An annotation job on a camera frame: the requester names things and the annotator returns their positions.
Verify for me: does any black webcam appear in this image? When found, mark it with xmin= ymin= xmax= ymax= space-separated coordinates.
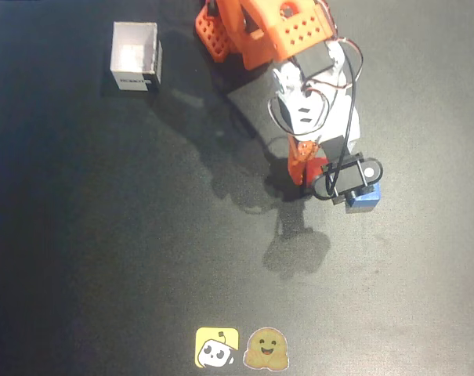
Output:
xmin=309 ymin=151 xmax=384 ymax=205

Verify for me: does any yellow robot face sticker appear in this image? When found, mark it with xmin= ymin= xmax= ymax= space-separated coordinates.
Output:
xmin=194 ymin=327 xmax=240 ymax=369

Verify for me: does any black table mat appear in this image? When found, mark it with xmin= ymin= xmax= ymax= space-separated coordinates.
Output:
xmin=0 ymin=0 xmax=474 ymax=376

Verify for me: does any white cardboard box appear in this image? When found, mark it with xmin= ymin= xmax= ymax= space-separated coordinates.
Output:
xmin=110 ymin=21 xmax=164 ymax=93

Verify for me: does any red cube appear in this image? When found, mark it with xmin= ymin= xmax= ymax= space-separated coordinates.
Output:
xmin=302 ymin=156 xmax=328 ymax=197

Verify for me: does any blue cube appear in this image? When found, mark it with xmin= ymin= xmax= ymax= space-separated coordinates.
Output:
xmin=346 ymin=181 xmax=382 ymax=209

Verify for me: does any black camera cable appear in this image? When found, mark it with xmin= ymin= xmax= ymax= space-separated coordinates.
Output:
xmin=325 ymin=38 xmax=365 ymax=193

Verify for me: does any hugging face emoji sticker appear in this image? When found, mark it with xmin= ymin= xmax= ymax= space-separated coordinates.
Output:
xmin=242 ymin=327 xmax=291 ymax=371

